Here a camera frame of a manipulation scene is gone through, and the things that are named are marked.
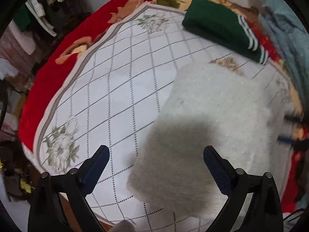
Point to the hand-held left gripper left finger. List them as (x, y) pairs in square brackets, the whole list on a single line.
[(95, 171)]

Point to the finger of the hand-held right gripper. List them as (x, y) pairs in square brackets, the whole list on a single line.
[(292, 119), (286, 139)]

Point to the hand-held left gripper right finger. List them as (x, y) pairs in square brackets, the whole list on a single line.
[(217, 171)]

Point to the white knit jacket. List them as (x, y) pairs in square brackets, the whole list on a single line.
[(217, 101)]

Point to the pile of clothes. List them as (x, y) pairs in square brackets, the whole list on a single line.
[(36, 7)]

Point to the dark floor clutter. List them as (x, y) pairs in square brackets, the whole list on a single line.
[(17, 174)]

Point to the light blue garment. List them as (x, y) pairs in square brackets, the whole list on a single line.
[(284, 21)]

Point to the red floral blanket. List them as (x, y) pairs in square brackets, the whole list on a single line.
[(43, 82)]

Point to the green pants with white stripes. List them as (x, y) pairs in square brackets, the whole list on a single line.
[(212, 21)]

